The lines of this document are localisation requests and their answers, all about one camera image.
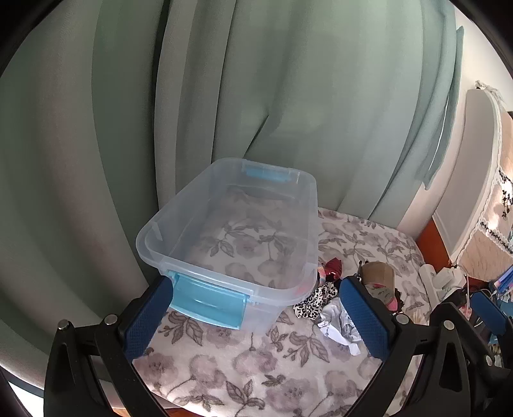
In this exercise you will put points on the white charger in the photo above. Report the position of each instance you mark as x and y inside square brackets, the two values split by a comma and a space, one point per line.
[449, 277]

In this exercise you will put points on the pink patterned pouch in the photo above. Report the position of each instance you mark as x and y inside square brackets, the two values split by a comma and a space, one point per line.
[384, 296]

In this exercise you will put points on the white appliance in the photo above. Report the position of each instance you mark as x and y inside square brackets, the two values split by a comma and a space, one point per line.
[469, 180]

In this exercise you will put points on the leopard print scrunchie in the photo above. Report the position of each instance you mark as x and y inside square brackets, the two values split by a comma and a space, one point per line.
[316, 298]

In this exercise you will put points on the brown tape roll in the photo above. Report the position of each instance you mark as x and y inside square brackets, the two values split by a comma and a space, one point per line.
[378, 276]

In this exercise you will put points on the red hair accessory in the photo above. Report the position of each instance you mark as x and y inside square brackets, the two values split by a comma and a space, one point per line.
[330, 272]

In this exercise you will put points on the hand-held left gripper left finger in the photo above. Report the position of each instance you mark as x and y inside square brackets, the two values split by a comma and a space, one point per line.
[148, 316]

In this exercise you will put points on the clear plastic storage box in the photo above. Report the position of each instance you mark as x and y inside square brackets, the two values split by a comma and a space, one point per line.
[180, 240]

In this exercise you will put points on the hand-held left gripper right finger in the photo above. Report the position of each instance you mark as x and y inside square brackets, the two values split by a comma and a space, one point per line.
[364, 316]

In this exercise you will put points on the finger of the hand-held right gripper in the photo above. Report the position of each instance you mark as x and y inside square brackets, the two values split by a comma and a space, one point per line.
[491, 316]

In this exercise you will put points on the orange wooden board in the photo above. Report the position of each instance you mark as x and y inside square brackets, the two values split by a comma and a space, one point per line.
[433, 244]

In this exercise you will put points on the green curtain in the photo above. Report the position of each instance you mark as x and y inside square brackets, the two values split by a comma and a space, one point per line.
[280, 80]

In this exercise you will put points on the white power strip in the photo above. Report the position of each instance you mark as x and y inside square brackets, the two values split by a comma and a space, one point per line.
[427, 276]

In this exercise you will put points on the white paper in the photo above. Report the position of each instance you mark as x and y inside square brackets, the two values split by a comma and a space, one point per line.
[340, 324]

